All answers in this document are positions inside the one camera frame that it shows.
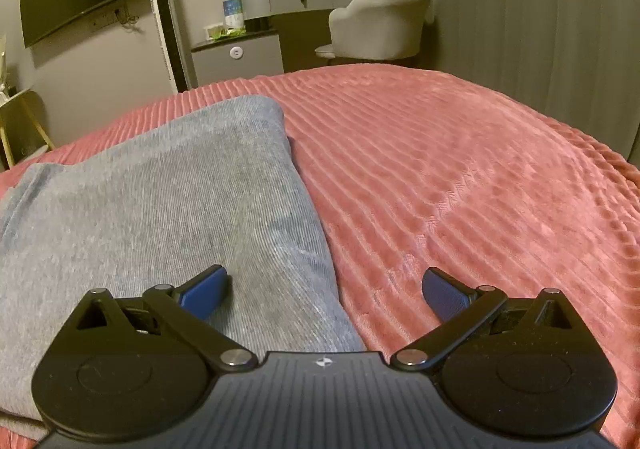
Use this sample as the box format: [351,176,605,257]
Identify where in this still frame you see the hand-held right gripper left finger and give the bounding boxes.
[76,264,257,370]

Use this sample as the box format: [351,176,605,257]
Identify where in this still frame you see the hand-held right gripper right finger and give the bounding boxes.
[391,267,577,370]

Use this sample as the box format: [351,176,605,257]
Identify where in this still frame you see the grey-blue sweatpants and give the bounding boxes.
[0,94,366,430]

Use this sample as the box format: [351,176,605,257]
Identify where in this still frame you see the pink ribbed blanket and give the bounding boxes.
[0,64,640,449]

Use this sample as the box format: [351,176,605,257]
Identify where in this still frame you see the grey bedside cabinet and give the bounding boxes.
[191,30,284,90]

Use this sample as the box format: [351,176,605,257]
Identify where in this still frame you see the yellow-legged tiered shelf stand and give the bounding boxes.
[0,34,57,170]

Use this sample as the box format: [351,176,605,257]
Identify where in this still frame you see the green items on cabinet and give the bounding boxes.
[202,23,247,40]

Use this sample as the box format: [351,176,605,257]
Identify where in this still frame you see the white tower appliance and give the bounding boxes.
[146,0,195,96]

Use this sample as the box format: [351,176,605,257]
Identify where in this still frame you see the white shell-back chair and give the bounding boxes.
[314,0,432,67]

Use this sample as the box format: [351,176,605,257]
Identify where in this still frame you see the blue printed box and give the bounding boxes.
[223,0,245,28]

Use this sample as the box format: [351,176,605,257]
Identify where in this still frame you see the wall power outlet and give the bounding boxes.
[91,8,140,28]

